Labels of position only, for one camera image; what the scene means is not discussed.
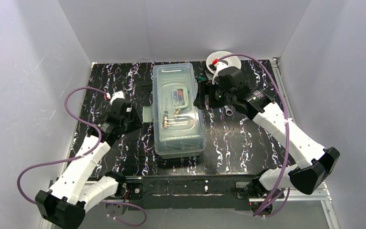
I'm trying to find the black yellow handle screwdriver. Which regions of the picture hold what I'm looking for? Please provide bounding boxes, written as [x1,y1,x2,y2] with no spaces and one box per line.
[162,98,169,129]

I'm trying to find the black hex key set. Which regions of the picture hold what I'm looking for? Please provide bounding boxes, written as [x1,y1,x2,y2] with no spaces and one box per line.
[177,89,184,101]

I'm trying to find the translucent lid green toolbox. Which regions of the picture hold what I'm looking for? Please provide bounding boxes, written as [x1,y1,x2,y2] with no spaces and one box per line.
[142,63,206,159]

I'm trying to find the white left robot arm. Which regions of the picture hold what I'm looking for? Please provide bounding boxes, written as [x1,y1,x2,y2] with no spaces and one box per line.
[35,98,142,229]

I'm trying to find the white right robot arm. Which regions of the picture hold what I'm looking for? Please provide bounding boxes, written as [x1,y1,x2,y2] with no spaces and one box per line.
[193,67,340,196]

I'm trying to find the white filament spool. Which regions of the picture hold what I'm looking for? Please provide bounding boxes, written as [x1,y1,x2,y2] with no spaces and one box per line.
[205,51,242,79]

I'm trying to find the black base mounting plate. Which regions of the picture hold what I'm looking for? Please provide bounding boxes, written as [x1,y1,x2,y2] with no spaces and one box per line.
[126,175,265,211]

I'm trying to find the silver ring wrench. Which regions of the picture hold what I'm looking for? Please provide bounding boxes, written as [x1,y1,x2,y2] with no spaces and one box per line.
[224,105,233,116]

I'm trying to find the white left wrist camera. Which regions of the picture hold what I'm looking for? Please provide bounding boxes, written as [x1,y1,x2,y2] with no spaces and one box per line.
[104,91,125,104]

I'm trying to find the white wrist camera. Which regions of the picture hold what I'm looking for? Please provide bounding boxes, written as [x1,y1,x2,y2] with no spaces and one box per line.
[209,59,229,75]
[104,91,125,104]

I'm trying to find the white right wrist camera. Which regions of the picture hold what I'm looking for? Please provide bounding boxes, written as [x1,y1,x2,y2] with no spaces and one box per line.
[209,59,229,75]

